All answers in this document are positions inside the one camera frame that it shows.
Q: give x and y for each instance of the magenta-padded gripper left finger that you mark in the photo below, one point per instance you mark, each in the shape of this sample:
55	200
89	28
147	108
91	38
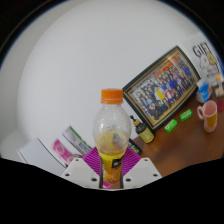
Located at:
78	170

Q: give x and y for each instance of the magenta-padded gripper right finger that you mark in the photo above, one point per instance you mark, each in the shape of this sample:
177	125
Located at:
143	170

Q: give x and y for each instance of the clear orange-capped drink bottle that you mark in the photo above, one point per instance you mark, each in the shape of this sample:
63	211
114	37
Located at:
112	133

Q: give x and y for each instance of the dark blue pump bottle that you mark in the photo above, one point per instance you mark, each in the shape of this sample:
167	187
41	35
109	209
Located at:
135	147

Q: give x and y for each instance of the brown yellow-labelled pump bottle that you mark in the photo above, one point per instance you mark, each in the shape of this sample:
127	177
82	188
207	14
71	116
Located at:
146	134

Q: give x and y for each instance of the white flat panel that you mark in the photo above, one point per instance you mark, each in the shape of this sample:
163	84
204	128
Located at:
38	155

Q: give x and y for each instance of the framed group picture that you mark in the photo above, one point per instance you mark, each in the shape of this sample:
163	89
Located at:
163	88

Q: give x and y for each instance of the pink and yellow mug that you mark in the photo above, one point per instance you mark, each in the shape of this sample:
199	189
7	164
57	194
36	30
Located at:
210	118

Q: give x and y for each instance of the blue tissue pack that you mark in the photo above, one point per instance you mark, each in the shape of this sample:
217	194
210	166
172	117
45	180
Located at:
203	91

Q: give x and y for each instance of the flat round red coaster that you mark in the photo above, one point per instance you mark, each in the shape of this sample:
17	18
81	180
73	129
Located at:
221	105

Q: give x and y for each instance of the white printed gift bag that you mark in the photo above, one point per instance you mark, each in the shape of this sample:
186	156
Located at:
205	58

